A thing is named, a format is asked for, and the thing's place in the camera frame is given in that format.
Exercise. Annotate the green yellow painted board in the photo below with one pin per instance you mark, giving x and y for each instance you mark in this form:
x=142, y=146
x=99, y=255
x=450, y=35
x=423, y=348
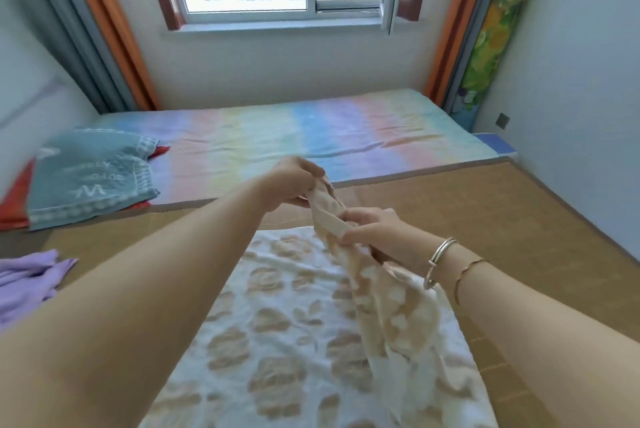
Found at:
x=495, y=27

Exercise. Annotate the person's right hand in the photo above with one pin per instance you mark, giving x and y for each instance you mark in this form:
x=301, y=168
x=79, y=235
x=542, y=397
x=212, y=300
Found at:
x=390, y=242

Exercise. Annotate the purple towel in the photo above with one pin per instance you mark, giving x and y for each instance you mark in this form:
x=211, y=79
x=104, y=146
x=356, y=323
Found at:
x=25, y=282

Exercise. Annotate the person's left forearm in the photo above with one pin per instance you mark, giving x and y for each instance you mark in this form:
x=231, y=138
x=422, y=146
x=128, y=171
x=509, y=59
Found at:
x=125, y=317

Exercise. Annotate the red cloth under pillow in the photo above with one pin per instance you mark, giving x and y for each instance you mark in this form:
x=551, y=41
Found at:
x=15, y=197

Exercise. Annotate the grey orange curtain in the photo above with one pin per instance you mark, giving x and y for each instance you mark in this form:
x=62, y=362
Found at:
x=85, y=27
x=460, y=17

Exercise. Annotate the person's right forearm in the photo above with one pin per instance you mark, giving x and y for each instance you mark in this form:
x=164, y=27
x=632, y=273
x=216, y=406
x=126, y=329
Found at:
x=540, y=327

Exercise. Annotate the teal quilted pillow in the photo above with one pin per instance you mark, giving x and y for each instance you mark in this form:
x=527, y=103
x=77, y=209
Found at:
x=90, y=177

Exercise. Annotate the beige white patterned towel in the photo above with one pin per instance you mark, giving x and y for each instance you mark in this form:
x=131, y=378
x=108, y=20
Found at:
x=300, y=342

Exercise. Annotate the brown bamboo sleeping mat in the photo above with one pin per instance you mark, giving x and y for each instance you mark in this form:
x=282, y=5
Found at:
x=500, y=217

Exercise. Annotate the dark wall socket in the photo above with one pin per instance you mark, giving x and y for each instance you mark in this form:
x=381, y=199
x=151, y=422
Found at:
x=502, y=119

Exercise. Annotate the person's left hand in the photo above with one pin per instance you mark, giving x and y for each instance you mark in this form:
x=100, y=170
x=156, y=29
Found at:
x=290, y=182

